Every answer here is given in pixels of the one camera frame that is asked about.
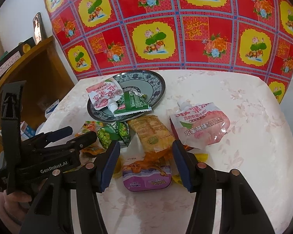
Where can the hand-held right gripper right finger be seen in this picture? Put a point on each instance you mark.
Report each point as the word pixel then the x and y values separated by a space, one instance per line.
pixel 183 167

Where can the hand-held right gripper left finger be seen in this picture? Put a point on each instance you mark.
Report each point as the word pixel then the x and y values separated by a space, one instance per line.
pixel 109 167

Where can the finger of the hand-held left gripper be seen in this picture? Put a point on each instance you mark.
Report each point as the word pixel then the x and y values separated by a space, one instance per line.
pixel 61 131
pixel 85 139

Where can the yellow green candy packet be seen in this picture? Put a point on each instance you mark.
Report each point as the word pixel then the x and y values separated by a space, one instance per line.
pixel 86 128

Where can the green pea snack packet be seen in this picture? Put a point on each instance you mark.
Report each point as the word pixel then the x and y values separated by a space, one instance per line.
pixel 112 132

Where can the purple snack tray packet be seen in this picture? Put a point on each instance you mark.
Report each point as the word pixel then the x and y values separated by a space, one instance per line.
pixel 146 178

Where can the large pink jelly pouch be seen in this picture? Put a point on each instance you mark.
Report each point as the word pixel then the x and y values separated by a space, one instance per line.
pixel 200 126

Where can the orange beige snack packet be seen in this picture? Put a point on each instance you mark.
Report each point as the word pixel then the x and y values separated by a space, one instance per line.
pixel 151 134

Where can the small pink jelly pouch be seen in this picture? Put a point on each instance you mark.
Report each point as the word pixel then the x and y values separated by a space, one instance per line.
pixel 100 95

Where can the green red-label snack packet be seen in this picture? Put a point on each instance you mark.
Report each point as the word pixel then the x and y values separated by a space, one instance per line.
pixel 131 104

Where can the blue patterned ceramic plate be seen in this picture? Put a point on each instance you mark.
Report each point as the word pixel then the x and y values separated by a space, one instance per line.
pixel 150 85

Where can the person's left forearm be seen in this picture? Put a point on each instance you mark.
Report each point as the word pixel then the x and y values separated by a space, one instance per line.
pixel 1 214

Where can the person's left hand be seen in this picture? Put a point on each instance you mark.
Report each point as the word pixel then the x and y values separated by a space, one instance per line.
pixel 17 203

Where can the blue white box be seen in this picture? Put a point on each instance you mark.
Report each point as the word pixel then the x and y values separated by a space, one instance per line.
pixel 51 108

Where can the small blue white carton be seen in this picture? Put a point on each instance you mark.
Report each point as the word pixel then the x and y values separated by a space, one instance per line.
pixel 28 129

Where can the wooden cabinet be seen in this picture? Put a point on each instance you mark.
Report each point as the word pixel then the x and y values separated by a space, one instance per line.
pixel 44 78

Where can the white floral tablecloth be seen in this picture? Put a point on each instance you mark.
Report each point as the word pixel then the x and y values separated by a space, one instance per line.
pixel 246 131

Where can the black box with pink label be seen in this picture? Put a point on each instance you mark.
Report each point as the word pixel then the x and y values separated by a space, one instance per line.
pixel 12 61

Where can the small yellow object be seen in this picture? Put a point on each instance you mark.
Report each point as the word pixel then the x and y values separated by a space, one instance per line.
pixel 26 48

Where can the black phone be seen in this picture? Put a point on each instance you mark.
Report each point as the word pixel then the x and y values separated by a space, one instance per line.
pixel 37 28

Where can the red floral printed cloth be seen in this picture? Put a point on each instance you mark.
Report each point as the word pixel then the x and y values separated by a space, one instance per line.
pixel 161 29

